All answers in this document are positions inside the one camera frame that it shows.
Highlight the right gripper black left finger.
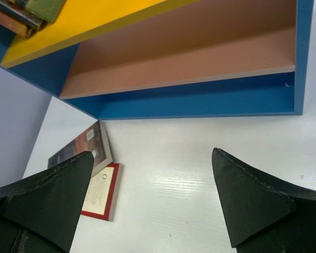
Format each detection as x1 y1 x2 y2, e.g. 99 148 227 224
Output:
0 151 94 252

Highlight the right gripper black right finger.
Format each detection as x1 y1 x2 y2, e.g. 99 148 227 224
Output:
212 148 316 252

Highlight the red bordered cream book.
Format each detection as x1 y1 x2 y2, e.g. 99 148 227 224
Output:
81 163 123 221

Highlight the dark sunset paperback book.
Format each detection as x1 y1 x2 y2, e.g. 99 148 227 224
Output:
48 121 113 177

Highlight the floral Little Women book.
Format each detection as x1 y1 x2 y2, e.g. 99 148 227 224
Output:
0 1 45 31

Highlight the blue Animal Farm book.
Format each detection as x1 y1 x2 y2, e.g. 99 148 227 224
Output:
10 0 66 23

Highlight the blue and yellow bookshelf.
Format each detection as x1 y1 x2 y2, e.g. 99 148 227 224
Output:
0 1 314 120

